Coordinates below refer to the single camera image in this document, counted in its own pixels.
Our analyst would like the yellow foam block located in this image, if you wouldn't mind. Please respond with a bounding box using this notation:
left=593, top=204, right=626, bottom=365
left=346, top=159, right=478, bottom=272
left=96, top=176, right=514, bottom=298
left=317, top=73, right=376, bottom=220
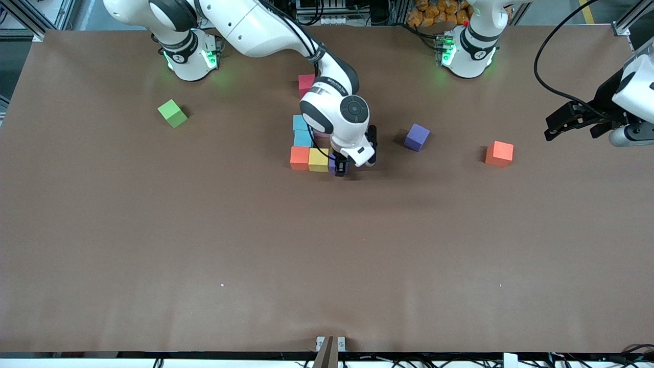
left=308, top=148, right=330, bottom=173

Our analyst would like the orange foam block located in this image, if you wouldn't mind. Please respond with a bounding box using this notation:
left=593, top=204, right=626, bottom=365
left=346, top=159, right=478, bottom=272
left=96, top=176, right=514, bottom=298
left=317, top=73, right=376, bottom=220
left=485, top=141, right=514, bottom=168
left=290, top=146, right=311, bottom=171

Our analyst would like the paper table cover sheet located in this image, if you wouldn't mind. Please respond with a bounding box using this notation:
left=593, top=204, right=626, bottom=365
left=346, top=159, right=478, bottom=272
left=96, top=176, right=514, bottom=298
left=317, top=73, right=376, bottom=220
left=0, top=26, right=654, bottom=354

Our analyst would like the bag of orange snacks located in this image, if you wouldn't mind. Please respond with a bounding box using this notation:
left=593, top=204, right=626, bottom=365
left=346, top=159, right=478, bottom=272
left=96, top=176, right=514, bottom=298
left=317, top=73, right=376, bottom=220
left=408, top=0, right=473, bottom=28

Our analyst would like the green foam block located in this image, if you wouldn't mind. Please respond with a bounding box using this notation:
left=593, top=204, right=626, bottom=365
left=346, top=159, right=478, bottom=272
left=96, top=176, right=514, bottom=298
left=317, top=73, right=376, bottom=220
left=158, top=99, right=188, bottom=128

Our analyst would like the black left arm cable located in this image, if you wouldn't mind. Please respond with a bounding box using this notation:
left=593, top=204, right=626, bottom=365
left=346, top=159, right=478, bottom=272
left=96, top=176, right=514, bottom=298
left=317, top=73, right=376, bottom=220
left=533, top=0, right=619, bottom=119

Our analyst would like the aluminium frame profile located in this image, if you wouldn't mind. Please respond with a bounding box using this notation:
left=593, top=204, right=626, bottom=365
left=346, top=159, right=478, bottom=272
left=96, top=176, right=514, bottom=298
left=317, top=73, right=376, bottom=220
left=613, top=0, right=654, bottom=36
left=14, top=0, right=77, bottom=42

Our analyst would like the equipment rack with cables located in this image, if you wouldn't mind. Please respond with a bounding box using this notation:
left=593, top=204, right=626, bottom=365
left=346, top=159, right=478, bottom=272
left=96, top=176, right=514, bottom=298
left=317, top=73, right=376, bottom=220
left=301, top=0, right=368, bottom=26

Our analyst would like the grey camera mount pole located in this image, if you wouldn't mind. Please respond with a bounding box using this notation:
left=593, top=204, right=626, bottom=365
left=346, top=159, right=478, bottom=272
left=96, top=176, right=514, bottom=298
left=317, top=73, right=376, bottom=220
left=313, top=336, right=339, bottom=368

